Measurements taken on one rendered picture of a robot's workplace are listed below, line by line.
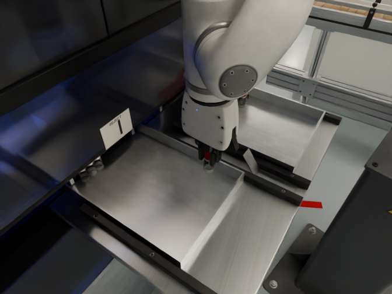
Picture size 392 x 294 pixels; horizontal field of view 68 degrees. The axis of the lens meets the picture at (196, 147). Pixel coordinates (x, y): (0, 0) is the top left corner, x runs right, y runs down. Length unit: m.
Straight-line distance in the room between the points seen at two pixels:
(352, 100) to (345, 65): 0.62
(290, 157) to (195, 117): 0.37
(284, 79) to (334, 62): 0.62
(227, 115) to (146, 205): 0.31
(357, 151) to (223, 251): 1.79
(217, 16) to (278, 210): 0.46
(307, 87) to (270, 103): 0.88
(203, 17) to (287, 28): 0.10
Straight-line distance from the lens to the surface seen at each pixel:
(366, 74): 2.40
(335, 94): 1.82
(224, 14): 0.39
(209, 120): 0.49
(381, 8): 1.70
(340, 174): 2.09
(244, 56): 0.34
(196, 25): 0.39
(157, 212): 0.67
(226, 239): 0.64
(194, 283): 0.58
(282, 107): 0.97
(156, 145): 0.81
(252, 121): 0.89
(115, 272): 1.02
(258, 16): 0.33
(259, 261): 0.63
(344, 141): 2.34
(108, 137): 0.65
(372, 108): 1.84
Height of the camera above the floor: 1.44
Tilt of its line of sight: 45 degrees down
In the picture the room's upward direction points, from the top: straight up
